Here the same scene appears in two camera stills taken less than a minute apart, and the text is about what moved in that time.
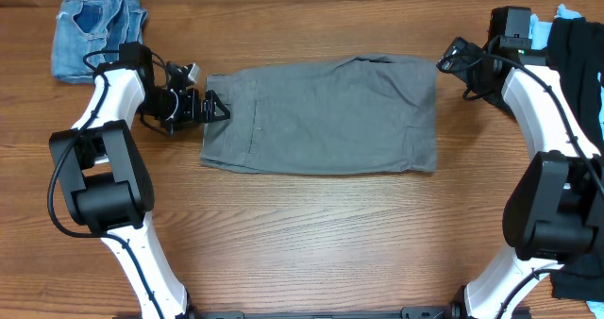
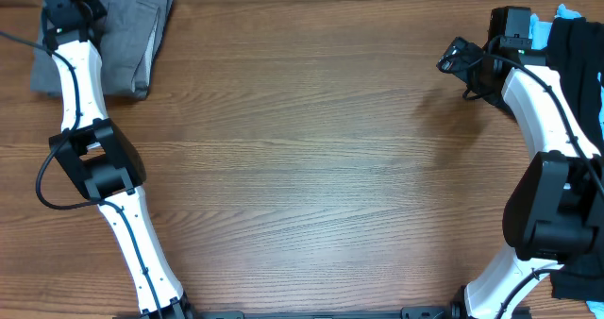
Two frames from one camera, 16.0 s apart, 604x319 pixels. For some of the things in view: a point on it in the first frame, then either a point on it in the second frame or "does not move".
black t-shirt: x=576 y=48 does not move
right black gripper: x=465 y=63 does not move
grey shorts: x=346 y=115 to x=130 y=36
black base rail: x=453 y=311 does not move
